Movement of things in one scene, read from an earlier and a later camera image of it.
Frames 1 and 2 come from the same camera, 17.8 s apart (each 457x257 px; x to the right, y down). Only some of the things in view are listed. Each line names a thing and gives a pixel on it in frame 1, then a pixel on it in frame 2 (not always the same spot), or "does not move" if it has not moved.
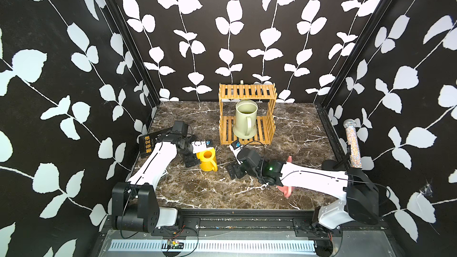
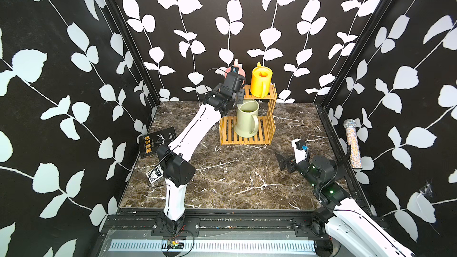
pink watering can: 287,190 → 240,69
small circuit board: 174,244 does not move
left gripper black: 188,159 → 240,96
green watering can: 245,127 does not move
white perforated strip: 157,246 does not move
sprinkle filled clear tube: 350,125 does not move
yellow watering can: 207,160 → 260,81
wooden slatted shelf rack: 265,124 does not move
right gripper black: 235,167 → 286,163
